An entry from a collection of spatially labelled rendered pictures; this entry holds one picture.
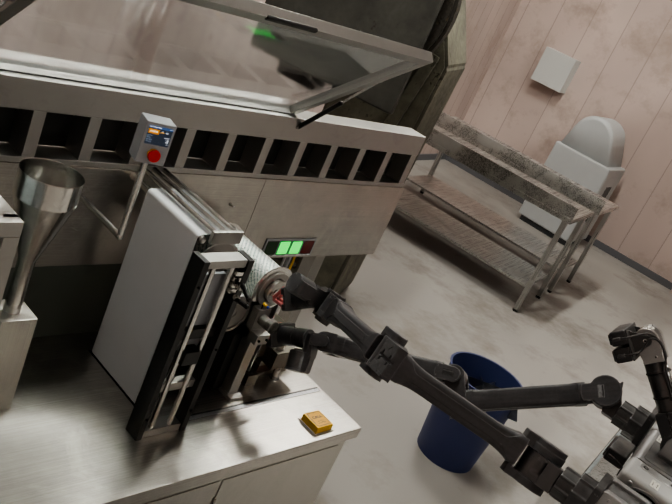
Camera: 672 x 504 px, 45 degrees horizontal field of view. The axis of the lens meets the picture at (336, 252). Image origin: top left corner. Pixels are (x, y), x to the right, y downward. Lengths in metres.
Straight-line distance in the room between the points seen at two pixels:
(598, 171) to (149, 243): 7.62
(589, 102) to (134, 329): 8.53
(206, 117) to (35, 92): 0.51
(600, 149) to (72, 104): 7.85
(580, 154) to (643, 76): 1.28
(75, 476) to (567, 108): 8.93
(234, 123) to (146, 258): 0.49
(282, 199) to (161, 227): 0.65
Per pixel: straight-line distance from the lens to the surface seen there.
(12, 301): 2.01
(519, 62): 10.61
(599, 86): 10.30
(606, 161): 9.45
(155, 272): 2.19
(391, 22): 4.55
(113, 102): 2.16
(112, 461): 2.12
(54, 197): 1.83
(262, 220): 2.69
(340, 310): 2.03
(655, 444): 1.97
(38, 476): 2.03
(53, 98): 2.08
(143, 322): 2.25
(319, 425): 2.49
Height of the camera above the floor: 2.25
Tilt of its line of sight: 21 degrees down
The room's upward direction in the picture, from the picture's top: 24 degrees clockwise
